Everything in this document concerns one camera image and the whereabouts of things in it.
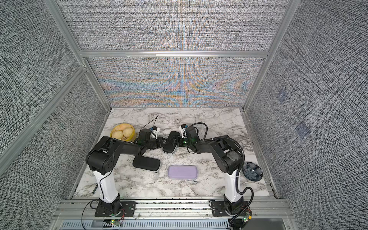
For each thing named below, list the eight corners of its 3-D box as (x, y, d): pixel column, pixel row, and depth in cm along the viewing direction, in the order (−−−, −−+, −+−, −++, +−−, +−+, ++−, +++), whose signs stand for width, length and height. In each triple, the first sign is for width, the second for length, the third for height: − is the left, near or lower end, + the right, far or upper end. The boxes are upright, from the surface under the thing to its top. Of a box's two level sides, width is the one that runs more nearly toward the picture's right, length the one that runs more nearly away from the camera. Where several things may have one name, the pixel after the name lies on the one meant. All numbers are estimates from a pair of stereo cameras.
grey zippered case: (132, 167, 90) (130, 165, 87) (136, 157, 94) (135, 154, 91) (158, 172, 88) (157, 170, 85) (161, 161, 92) (160, 159, 89)
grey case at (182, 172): (167, 179, 85) (167, 177, 82) (168, 167, 90) (168, 165, 86) (197, 179, 85) (198, 177, 82) (196, 167, 90) (197, 165, 86)
